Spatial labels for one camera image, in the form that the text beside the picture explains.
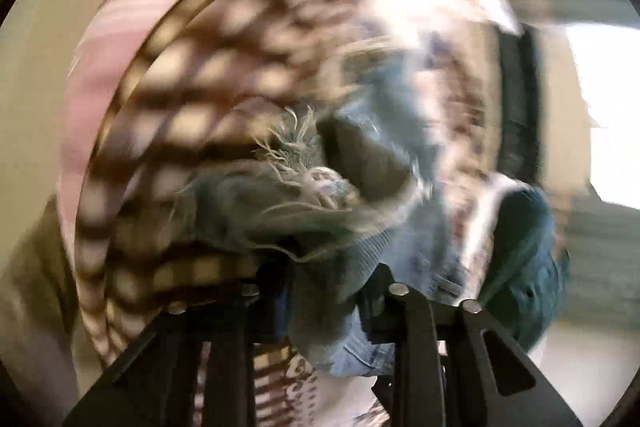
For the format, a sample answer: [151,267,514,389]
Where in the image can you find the pink striped cloth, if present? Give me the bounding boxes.
[56,0,213,248]

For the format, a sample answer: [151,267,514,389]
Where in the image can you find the brown checkered blanket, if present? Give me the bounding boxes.
[74,0,518,427]

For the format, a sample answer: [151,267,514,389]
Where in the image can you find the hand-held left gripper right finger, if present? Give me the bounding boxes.
[356,264,583,427]

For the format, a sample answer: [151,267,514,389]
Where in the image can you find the light blue denim pants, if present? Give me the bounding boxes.
[172,38,488,378]

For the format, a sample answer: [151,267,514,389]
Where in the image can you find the dark teal cloth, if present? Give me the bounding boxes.
[479,189,571,350]

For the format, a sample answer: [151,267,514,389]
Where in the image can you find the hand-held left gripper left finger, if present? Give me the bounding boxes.
[62,263,292,427]

